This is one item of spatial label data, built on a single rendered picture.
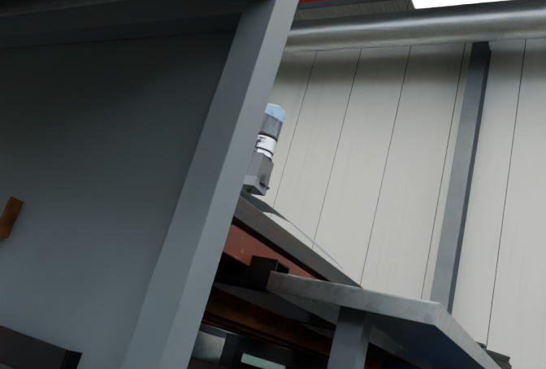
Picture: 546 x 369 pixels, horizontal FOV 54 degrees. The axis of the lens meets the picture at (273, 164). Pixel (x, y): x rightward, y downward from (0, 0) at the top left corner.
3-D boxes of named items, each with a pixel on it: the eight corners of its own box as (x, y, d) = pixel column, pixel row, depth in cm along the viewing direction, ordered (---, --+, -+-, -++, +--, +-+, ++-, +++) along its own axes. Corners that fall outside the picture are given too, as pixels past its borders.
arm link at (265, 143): (280, 147, 163) (270, 135, 156) (276, 160, 162) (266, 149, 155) (258, 145, 166) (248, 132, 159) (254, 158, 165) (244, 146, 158)
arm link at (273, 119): (272, 115, 171) (292, 112, 165) (263, 147, 167) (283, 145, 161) (255, 103, 166) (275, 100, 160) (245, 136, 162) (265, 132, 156)
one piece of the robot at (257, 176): (275, 141, 154) (260, 193, 149) (286, 154, 162) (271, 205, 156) (245, 138, 158) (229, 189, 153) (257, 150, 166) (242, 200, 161)
